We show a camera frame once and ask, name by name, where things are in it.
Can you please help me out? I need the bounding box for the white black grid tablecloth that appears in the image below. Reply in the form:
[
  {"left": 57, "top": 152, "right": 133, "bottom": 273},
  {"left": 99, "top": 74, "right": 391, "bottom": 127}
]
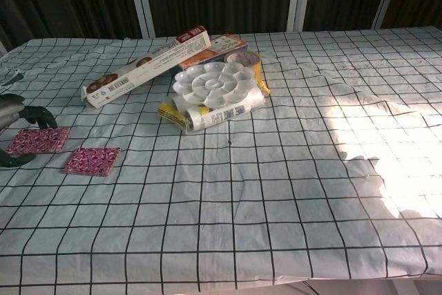
[{"left": 0, "top": 28, "right": 442, "bottom": 295}]

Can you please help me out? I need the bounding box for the brown packing tape roll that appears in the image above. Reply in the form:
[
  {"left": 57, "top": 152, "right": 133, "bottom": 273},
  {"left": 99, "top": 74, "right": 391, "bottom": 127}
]
[{"left": 223, "top": 49, "right": 263, "bottom": 79}]

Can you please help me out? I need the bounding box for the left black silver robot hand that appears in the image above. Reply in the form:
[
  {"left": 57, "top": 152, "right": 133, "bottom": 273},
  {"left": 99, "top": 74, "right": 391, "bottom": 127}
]
[{"left": 0, "top": 93, "right": 59, "bottom": 168}]

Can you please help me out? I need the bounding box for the clear plastic bag roll pack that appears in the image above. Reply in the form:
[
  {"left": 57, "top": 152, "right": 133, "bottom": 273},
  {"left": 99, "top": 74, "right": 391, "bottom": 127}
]
[{"left": 171, "top": 86, "right": 267, "bottom": 134}]

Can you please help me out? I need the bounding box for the white flower paint palette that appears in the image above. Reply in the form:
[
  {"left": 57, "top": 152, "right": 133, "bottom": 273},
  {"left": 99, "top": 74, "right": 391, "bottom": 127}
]
[{"left": 172, "top": 61, "right": 258, "bottom": 106}]

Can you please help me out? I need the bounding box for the pink patterned sponge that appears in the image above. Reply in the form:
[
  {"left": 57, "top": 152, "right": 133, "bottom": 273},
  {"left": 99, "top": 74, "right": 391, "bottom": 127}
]
[
  {"left": 64, "top": 146, "right": 122, "bottom": 178},
  {"left": 6, "top": 128, "right": 73, "bottom": 156}
]

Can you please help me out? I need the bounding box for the yellow wrapped package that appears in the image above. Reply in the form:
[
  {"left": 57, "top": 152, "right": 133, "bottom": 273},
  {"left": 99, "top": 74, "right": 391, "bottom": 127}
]
[{"left": 157, "top": 79, "right": 271, "bottom": 129}]

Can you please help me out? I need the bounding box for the orange blue flat box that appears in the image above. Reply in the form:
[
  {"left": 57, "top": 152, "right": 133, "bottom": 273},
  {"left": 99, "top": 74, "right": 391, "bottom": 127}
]
[{"left": 177, "top": 34, "right": 249, "bottom": 71}]

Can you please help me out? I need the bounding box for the long white cookie box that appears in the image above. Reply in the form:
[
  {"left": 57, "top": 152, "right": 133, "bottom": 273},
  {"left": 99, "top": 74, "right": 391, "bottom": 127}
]
[{"left": 81, "top": 25, "right": 212, "bottom": 109}]

